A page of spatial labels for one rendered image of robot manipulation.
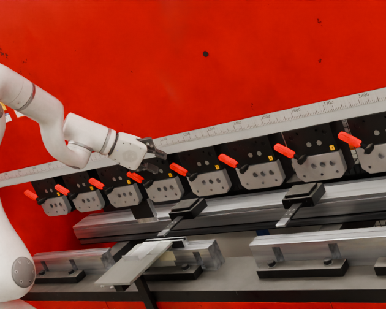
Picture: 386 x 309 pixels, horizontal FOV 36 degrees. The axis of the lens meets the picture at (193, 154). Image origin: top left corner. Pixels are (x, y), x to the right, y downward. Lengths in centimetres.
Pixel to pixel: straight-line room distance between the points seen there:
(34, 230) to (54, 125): 130
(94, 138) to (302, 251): 74
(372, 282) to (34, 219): 174
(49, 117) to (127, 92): 36
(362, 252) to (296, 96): 51
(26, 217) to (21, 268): 153
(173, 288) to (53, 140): 74
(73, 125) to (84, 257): 89
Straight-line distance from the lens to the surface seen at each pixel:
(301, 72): 166
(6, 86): 164
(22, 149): 251
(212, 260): 216
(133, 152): 187
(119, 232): 278
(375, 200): 207
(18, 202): 295
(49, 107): 173
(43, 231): 302
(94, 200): 235
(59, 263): 274
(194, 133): 191
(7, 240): 147
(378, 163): 168
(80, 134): 184
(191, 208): 240
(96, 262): 256
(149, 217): 225
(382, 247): 184
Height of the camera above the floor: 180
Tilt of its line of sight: 14 degrees down
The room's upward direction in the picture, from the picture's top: 22 degrees counter-clockwise
